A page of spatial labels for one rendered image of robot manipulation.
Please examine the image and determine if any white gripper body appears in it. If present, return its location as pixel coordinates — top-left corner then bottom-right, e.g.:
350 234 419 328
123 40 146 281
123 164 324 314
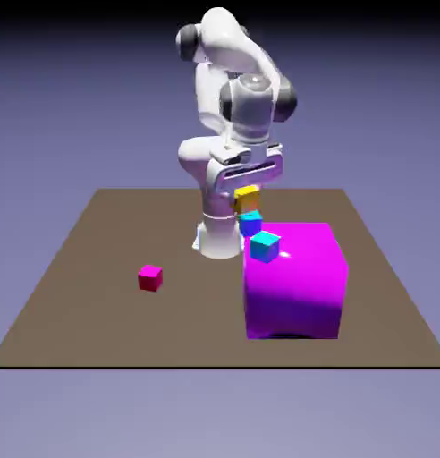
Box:
213 151 284 197

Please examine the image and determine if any small yellow cube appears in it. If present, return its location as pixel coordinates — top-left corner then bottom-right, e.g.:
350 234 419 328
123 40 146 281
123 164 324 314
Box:
233 184 261 216

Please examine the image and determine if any small cyan cube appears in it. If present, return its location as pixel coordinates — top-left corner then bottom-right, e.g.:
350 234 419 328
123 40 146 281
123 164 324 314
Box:
249 230 282 265

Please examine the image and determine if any small blue cube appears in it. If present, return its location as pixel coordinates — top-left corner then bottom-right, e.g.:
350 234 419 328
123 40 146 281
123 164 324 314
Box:
237 209 264 239

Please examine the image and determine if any small pink cube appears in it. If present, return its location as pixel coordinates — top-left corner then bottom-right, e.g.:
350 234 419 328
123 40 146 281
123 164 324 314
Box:
137 264 164 293

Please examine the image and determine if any large magenta box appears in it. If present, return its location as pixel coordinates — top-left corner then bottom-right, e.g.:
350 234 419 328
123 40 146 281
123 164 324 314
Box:
242 221 350 340

